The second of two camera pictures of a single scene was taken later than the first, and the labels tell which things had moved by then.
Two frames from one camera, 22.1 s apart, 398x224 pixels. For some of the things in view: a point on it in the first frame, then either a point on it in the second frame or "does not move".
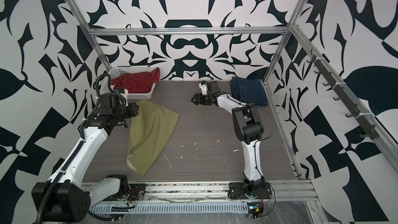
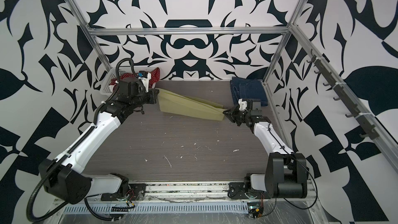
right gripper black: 199,97 → 233,115
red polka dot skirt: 137,82 does not move
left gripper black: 132,107 → 152,93
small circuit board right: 255,209 does not move
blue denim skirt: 249,91 does not move
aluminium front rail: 279,192 does not move
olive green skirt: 152,126 → 170,102
